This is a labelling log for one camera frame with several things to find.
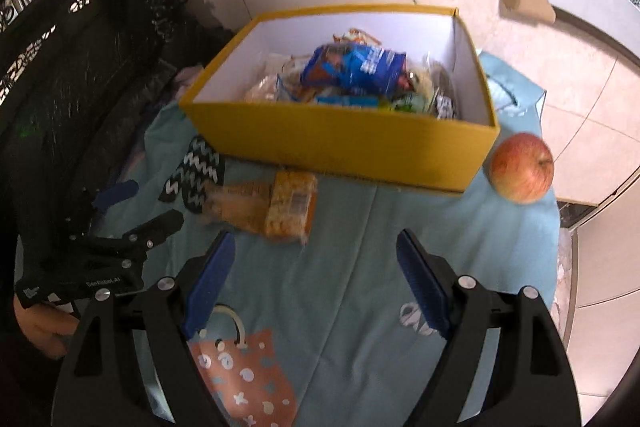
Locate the blue cookie packet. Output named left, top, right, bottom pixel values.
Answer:
left=300, top=42, right=411, bottom=98

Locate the clear barcode snack bar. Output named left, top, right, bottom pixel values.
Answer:
left=428, top=61, right=458, bottom=119

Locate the person left hand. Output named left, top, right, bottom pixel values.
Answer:
left=13, top=297, right=79, bottom=360

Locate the clear bread packet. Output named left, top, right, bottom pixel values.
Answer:
left=202, top=181, right=271, bottom=235

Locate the orange biscuit packet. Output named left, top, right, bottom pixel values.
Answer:
left=264, top=170, right=318, bottom=244

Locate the teal printed tablecloth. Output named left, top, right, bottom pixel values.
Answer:
left=94, top=51, right=561, bottom=427

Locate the red apple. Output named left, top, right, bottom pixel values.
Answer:
left=489, top=132, right=554, bottom=205

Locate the green candy packet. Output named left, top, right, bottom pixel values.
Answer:
left=385, top=92, right=432, bottom=114

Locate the yellow cardboard box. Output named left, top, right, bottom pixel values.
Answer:
left=178, top=2, right=501, bottom=194

